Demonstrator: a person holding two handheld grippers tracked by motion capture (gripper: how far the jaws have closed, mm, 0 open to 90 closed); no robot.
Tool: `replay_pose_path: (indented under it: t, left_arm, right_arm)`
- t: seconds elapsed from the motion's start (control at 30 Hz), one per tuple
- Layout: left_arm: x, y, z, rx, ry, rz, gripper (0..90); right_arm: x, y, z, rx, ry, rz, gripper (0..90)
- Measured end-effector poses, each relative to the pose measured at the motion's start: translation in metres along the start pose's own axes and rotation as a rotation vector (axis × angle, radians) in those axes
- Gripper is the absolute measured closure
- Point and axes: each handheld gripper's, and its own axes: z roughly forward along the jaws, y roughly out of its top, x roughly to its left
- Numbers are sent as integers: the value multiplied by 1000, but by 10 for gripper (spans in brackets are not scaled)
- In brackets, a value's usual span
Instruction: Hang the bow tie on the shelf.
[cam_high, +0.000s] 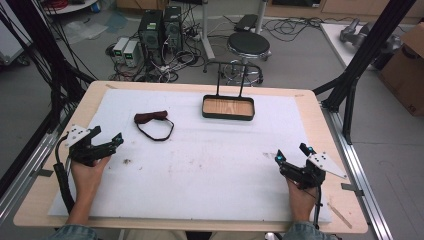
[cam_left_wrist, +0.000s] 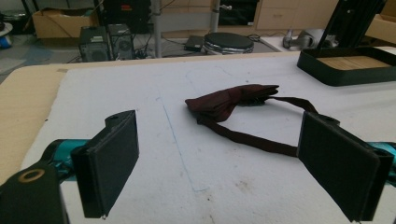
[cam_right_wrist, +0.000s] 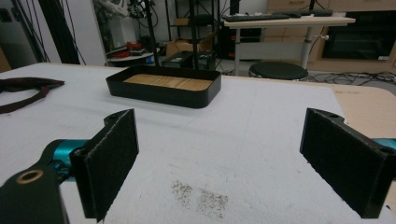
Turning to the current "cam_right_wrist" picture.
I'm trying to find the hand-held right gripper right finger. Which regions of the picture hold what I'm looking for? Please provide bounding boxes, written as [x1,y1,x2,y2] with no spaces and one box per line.
[299,107,396,219]

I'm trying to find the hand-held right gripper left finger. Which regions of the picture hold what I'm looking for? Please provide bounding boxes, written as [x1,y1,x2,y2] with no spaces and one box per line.
[69,108,140,223]

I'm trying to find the black tray with wooden bottom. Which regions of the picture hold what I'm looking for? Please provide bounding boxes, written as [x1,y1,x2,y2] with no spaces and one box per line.
[106,64,222,109]

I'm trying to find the dark brown strap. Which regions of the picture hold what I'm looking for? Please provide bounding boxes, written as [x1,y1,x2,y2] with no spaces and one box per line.
[0,77,65,115]

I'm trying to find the white table mat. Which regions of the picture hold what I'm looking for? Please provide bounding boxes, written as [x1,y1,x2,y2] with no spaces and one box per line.
[0,63,396,224]

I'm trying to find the round white side table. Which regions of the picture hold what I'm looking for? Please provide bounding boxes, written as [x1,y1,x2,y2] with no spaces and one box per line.
[106,50,155,67]

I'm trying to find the black round stool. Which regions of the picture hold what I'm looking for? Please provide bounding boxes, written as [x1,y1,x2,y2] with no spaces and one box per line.
[247,61,309,81]

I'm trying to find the red object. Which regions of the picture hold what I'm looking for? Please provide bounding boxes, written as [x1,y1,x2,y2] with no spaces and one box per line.
[125,41,143,51]

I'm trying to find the wooden cabinet with dark opening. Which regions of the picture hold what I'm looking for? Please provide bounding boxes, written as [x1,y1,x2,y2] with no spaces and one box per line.
[264,0,396,75]

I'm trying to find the black equipment box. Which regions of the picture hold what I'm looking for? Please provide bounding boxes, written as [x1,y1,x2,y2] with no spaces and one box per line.
[161,50,217,71]

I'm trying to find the black tripod stand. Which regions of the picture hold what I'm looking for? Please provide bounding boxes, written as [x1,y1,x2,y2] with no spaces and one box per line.
[136,0,162,67]

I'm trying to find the cardboard box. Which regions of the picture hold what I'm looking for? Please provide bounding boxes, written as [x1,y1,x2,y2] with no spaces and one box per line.
[165,32,217,58]

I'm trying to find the light wooden desk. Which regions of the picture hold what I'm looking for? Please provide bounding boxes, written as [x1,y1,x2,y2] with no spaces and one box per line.
[222,15,357,77]

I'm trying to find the black metal shelf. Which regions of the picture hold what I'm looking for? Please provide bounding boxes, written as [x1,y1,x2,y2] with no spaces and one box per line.
[163,0,220,41]

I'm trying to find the black keyboard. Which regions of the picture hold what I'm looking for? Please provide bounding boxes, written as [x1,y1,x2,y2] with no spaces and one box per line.
[221,13,291,23]

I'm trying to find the black cables on floor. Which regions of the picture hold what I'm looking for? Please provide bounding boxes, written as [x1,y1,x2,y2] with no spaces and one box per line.
[306,71,396,87]

